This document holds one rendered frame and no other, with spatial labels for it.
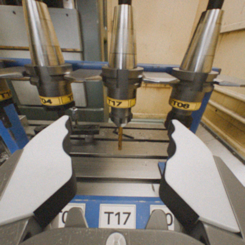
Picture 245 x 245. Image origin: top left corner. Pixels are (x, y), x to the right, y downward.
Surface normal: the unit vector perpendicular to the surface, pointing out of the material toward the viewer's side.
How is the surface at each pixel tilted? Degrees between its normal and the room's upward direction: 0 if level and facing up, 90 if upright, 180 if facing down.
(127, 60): 82
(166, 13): 90
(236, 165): 25
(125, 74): 90
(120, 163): 0
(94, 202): 50
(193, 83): 90
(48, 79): 90
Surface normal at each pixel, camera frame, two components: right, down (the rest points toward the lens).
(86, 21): 0.00, 0.50
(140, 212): 0.02, -0.17
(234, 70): -1.00, -0.04
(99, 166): 0.04, -0.86
